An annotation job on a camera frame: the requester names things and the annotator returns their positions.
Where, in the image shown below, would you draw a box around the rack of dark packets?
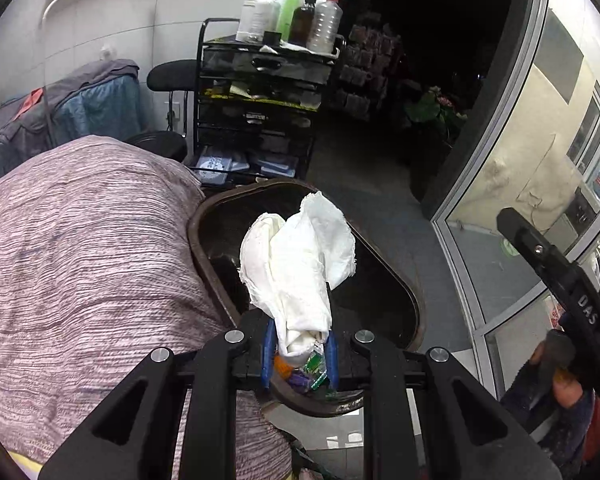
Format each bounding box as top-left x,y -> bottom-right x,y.
332,20 -> 406,121

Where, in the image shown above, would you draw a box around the black round stool seat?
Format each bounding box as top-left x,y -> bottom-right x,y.
122,131 -> 187,164

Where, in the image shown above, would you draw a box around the blue printed packet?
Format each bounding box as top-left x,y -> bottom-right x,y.
257,152 -> 299,174
197,152 -> 251,179

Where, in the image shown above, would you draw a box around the white jar bottle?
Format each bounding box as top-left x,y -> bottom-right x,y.
236,0 -> 264,44

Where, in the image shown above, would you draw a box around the brown bottle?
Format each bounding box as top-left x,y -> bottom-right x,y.
288,0 -> 319,47

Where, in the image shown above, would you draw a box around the black storage cart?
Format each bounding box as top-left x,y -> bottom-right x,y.
194,17 -> 341,181

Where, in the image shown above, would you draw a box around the purple striped blanket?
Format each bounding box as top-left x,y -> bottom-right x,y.
0,136 -> 294,480

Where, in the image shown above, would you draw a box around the dark trash bin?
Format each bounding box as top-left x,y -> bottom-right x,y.
186,181 -> 426,419

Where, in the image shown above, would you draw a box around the white tissue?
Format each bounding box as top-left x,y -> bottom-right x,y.
239,191 -> 357,367

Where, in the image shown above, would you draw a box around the potted plant pink flowers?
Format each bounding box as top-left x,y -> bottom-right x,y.
405,85 -> 469,146

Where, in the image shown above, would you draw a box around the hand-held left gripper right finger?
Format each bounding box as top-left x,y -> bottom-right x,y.
325,307 -> 563,480

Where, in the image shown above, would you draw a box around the red cloth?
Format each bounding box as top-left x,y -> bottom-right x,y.
14,89 -> 45,121

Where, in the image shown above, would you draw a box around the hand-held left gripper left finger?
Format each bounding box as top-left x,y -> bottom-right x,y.
37,310 -> 277,480

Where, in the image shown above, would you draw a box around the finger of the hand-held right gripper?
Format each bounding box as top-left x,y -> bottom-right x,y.
496,207 -> 600,402

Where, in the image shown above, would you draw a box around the person's right forearm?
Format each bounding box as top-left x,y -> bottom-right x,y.
500,360 -> 597,479

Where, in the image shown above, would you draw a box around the massage bed with grey cover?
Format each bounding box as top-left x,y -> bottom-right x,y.
0,59 -> 149,189

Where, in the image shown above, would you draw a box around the person's right hand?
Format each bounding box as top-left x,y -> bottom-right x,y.
551,370 -> 595,409

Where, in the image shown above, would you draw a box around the aluminium framed glass door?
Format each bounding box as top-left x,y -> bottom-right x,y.
430,0 -> 600,397

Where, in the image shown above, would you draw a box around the clear bottle red cap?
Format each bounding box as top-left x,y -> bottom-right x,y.
307,0 -> 342,55

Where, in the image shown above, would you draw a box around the black stool with backrest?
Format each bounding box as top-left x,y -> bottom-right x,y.
146,59 -> 200,139

